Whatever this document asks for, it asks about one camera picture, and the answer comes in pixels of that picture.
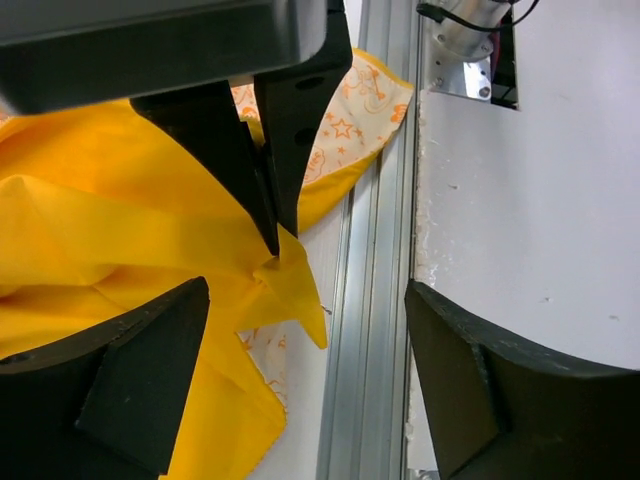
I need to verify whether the aluminium rail front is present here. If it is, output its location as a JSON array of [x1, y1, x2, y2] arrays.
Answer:
[[315, 0, 426, 480]]

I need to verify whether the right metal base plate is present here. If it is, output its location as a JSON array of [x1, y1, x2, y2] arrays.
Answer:
[[417, 1, 519, 110]]

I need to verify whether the yellow jacket with patterned lining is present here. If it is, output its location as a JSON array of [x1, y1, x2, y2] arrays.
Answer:
[[0, 47, 415, 480]]

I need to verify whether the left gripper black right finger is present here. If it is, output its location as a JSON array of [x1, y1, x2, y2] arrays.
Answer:
[[405, 281, 639, 479]]

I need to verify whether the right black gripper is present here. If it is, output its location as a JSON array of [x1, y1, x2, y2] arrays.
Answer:
[[1, 1, 345, 256]]

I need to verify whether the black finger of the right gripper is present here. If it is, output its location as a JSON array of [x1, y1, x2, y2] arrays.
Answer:
[[254, 9, 353, 236]]

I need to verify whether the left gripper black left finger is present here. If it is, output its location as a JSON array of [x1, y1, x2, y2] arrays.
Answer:
[[1, 277, 209, 479]]

